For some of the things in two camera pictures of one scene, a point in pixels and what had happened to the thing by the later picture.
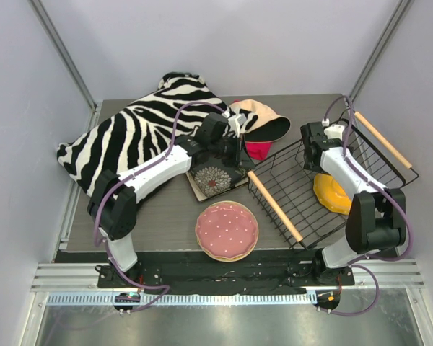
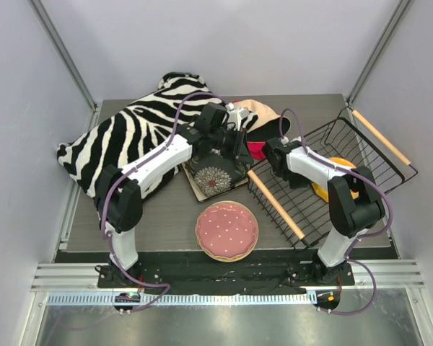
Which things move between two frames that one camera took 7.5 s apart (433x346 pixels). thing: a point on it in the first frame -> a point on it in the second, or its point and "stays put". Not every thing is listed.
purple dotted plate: (226, 231) stays put
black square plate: (211, 178) stays put
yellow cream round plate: (221, 258) stays put
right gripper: (308, 156) -> (270, 151)
